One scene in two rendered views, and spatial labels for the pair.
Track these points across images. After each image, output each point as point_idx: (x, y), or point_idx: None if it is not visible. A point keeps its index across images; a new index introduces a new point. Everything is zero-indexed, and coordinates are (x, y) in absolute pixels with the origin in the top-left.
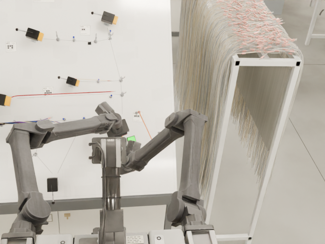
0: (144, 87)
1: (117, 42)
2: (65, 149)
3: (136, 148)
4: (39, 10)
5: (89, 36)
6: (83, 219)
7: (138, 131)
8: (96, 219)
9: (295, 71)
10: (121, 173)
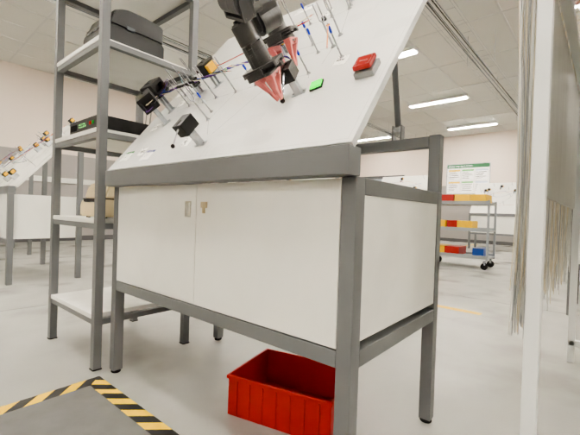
0: (368, 30)
1: (356, 8)
2: (236, 110)
3: (261, 2)
4: (294, 18)
5: (328, 15)
6: (220, 217)
7: (332, 74)
8: (234, 221)
9: None
10: (246, 73)
